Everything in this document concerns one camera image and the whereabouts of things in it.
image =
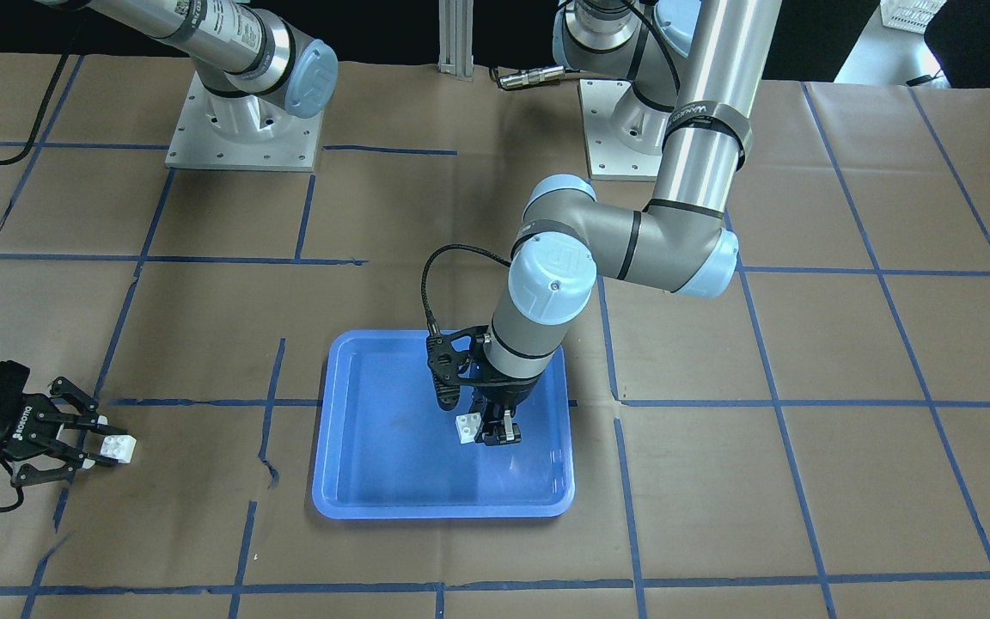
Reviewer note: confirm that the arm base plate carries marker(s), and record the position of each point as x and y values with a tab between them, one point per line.
624	137
245	133

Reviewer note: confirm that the white building block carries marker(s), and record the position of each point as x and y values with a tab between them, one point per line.
117	449
468	426

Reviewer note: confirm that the aluminium frame post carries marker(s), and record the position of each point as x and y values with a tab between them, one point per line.
455	56

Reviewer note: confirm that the brown paper table cover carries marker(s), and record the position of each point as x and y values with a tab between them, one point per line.
815	442

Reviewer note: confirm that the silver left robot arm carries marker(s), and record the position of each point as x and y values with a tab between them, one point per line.
694	105

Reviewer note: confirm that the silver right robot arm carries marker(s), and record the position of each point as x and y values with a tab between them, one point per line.
241	51

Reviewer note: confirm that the blue plastic tray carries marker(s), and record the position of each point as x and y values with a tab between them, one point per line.
386	450

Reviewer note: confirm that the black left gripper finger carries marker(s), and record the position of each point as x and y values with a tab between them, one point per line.
486	431
506	429

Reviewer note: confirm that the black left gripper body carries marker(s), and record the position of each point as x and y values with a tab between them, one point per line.
508	390

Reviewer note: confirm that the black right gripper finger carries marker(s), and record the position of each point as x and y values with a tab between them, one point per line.
73	460
86	416

